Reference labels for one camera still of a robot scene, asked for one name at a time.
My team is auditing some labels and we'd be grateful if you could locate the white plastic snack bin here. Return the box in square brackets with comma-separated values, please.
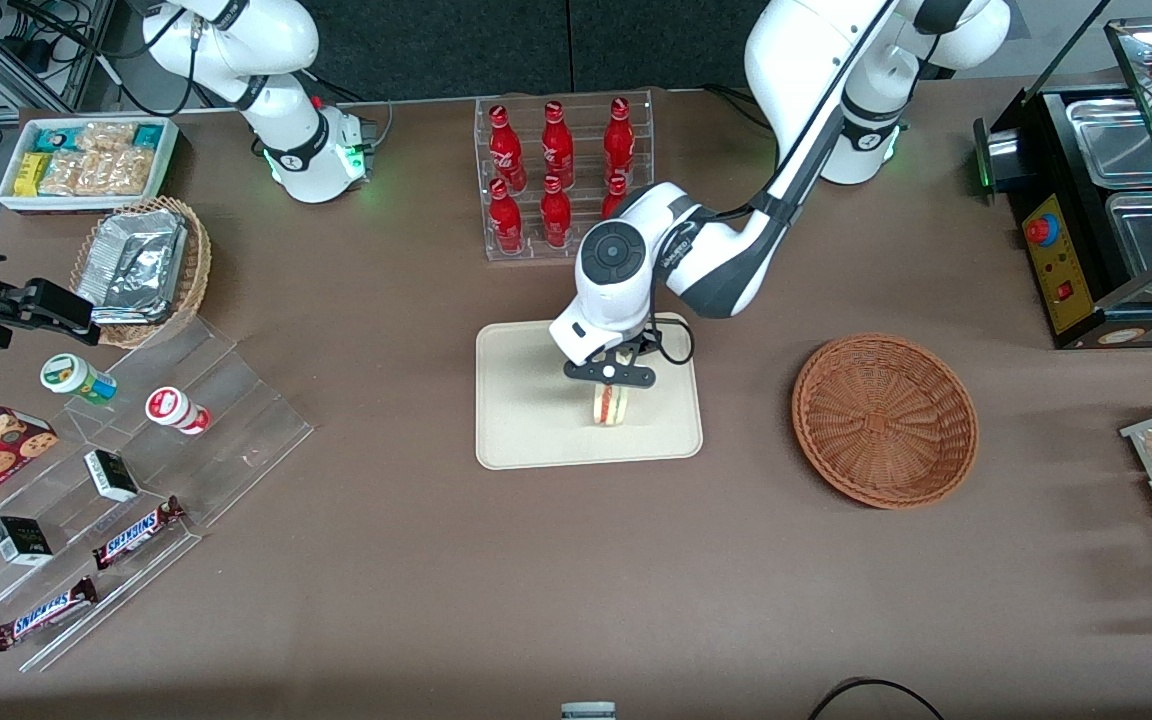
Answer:
[0, 115, 181, 215]

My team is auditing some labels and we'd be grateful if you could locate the yellow snack packet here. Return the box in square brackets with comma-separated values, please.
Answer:
[14, 151, 53, 199]

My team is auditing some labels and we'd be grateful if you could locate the clear rice cracker bag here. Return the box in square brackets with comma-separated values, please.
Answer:
[81, 147, 155, 197]
[38, 150, 89, 197]
[76, 121, 139, 154]

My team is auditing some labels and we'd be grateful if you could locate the black hot food display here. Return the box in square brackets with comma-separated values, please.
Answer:
[972, 15, 1152, 351]

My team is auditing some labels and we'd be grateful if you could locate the green lid yogurt cup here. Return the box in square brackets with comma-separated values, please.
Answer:
[40, 353, 120, 407]

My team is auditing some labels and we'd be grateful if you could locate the beige plastic tray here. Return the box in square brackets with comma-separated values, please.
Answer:
[475, 312, 704, 471]

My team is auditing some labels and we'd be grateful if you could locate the brown round wicker basket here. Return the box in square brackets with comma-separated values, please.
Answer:
[791, 332, 980, 511]

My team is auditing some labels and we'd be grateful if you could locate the light wicker basket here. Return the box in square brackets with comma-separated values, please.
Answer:
[69, 195, 214, 350]

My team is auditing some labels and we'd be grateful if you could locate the clear acrylic stepped shelf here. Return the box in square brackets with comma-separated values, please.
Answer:
[0, 315, 316, 674]

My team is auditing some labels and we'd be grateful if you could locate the small black carton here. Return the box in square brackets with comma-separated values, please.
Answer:
[0, 516, 55, 568]
[83, 449, 141, 504]

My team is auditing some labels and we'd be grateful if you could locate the triangular sandwich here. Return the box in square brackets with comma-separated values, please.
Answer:
[591, 383, 631, 429]

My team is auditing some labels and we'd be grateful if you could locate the brown Snickers bar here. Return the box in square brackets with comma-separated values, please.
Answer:
[0, 576, 100, 653]
[91, 495, 187, 572]

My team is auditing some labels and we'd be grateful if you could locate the red lid yogurt cup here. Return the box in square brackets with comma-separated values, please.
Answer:
[144, 386, 213, 437]

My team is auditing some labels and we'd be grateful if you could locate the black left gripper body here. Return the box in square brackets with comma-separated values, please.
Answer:
[563, 338, 663, 390]

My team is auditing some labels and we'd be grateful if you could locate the clear acrylic bottle rack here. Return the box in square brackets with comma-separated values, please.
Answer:
[474, 89, 656, 264]

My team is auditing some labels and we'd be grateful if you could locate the aluminium frame with power strip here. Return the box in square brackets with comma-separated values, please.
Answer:
[0, 0, 152, 116]

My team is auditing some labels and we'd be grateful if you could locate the black looped cable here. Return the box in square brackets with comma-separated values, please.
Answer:
[806, 677, 947, 720]

